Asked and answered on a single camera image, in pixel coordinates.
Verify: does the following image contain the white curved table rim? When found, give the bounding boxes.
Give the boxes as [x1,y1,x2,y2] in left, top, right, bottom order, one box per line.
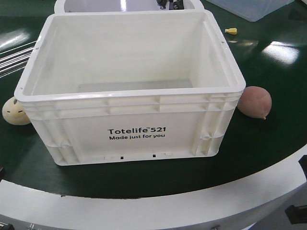
[0,147,307,230]

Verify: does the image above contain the black bracket right edge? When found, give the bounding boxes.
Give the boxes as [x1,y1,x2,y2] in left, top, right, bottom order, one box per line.
[298,155,307,178]

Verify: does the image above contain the white plastic tote box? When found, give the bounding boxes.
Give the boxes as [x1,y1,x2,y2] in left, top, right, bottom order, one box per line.
[14,10,246,166]

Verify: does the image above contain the black clamp lower right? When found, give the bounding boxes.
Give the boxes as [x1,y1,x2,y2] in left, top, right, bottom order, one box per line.
[285,205,307,225]

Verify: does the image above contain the white rounded tray behind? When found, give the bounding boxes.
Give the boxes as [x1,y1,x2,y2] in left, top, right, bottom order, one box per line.
[54,0,204,14]

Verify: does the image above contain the small yellow plastic cap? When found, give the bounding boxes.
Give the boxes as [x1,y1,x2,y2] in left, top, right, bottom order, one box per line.
[224,27,238,35]

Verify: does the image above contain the pink peach plush toy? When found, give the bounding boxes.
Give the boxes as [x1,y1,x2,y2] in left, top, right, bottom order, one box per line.
[237,86,272,120]

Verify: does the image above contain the metal rods rack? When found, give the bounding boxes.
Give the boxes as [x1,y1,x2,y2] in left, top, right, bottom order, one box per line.
[0,41,36,78]

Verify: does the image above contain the black robot base parts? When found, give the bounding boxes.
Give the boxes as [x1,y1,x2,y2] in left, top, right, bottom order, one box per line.
[156,0,184,10]

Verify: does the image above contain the cream round plush toy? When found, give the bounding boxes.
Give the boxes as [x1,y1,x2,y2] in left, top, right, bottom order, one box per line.
[2,97,31,126]

